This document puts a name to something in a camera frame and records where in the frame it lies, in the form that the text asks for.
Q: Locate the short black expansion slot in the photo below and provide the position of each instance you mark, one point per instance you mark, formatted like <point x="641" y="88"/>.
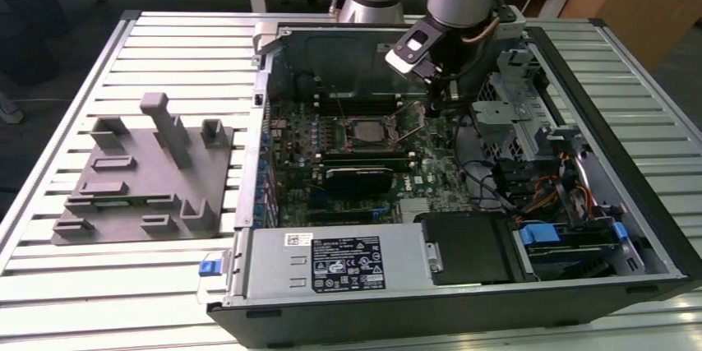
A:
<point x="341" y="216"/>

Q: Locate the grey plastic parts rack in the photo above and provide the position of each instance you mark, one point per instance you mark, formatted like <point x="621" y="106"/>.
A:
<point x="149" y="203"/>

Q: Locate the black graphics card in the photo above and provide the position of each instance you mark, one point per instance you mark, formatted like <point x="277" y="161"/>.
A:
<point x="359" y="186"/>

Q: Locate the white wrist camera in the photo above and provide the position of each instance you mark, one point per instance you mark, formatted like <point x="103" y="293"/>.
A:
<point x="411" y="51"/>

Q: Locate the black RAM slot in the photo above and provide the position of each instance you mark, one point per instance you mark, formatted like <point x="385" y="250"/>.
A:
<point x="367" y="112"/>
<point x="367" y="107"/>
<point x="367" y="102"/>
<point x="367" y="97"/>

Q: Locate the green motherboard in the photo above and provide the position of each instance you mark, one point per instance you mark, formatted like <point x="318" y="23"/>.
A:
<point x="438" y="186"/>

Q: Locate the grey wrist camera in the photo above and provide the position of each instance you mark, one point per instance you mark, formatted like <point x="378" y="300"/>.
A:
<point x="512" y="22"/>

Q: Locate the CPU socket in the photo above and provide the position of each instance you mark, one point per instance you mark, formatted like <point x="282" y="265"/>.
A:
<point x="346" y="133"/>

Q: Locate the green RAM stick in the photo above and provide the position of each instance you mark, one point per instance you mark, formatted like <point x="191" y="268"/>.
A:
<point x="118" y="202"/>
<point x="367" y="162"/>

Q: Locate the black plastic shroud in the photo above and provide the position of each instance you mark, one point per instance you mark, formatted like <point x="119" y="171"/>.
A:
<point x="472" y="248"/>

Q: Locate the black open PC case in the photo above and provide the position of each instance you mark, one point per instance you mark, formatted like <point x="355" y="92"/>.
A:
<point x="383" y="322"/>

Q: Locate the silver finned heatsink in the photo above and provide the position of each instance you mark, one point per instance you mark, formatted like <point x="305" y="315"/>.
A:
<point x="415" y="210"/>

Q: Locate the silver power supply unit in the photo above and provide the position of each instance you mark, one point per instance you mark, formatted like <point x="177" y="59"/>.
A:
<point x="274" y="269"/>

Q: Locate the silver topped CPU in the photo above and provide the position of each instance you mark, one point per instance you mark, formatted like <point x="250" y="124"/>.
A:
<point x="369" y="133"/>

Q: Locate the grey metal drive cage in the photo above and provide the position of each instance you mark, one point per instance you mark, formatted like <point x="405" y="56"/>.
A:
<point x="494" y="121"/>

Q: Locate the blue disk carrier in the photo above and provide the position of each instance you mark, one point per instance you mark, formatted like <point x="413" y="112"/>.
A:
<point x="540" y="236"/>

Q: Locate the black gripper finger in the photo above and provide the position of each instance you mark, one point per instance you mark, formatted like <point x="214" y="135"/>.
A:
<point x="441" y="100"/>

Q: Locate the metal disk bay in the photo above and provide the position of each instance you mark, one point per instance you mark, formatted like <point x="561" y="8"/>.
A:
<point x="630" y="260"/>

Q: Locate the blue plastic case latch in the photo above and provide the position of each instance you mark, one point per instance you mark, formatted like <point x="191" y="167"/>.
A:
<point x="210" y="267"/>

